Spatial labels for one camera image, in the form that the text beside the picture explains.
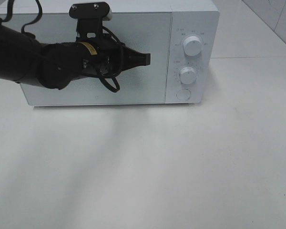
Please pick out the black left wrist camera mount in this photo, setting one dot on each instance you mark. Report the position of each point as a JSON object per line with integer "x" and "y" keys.
{"x": 90, "y": 17}

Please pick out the white microwave knob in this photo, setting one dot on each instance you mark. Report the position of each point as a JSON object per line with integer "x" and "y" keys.
{"x": 192, "y": 45}
{"x": 188, "y": 75}

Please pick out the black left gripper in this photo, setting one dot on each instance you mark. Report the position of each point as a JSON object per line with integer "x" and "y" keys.
{"x": 109, "y": 56}

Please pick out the round white door-release button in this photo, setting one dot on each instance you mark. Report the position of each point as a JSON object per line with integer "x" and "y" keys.
{"x": 184, "y": 94}

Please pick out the white microwave oven body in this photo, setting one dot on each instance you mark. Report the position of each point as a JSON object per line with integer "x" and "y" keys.
{"x": 49, "y": 22}

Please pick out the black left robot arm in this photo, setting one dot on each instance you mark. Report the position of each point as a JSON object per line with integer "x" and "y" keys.
{"x": 24, "y": 60}

